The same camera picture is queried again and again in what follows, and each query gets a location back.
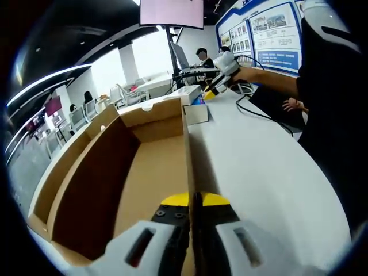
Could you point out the person's black shirt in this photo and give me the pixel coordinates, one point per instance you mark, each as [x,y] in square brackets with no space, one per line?
[339,129]

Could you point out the brown cardboard shoe box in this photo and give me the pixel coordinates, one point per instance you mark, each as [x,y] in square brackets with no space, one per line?
[155,172]

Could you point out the large pink display screen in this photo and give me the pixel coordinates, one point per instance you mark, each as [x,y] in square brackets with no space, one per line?
[171,11]

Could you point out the white worn device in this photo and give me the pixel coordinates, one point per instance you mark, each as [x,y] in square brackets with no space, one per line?
[327,17]

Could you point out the blue white wall display board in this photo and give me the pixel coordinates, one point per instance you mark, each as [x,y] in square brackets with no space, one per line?
[273,34]

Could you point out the white keyboard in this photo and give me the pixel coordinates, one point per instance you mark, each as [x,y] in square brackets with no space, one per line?
[198,71]

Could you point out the blue tissue pack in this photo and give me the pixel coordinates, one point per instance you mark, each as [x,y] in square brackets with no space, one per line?
[195,115]

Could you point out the white medicine box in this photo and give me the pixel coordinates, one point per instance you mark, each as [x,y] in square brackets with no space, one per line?
[185,93]

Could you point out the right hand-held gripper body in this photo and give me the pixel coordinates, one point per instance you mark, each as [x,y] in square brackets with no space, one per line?
[227,61]

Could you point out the curved ceiling light strip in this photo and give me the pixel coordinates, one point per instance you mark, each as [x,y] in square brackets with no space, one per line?
[49,79]

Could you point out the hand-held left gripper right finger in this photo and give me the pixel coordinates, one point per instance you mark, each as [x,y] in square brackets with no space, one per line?
[218,215]

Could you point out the row of white office chairs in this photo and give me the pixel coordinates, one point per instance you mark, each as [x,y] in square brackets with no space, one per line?
[129,93]

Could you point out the person's right hand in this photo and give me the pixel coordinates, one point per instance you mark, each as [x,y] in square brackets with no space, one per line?
[244,76]

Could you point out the red wall screen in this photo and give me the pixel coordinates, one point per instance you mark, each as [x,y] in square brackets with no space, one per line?
[53,105]

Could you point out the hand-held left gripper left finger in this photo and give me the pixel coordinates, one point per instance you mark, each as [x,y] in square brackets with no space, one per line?
[169,215]

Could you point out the black display stand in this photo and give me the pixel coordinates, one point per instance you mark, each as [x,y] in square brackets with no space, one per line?
[171,57]

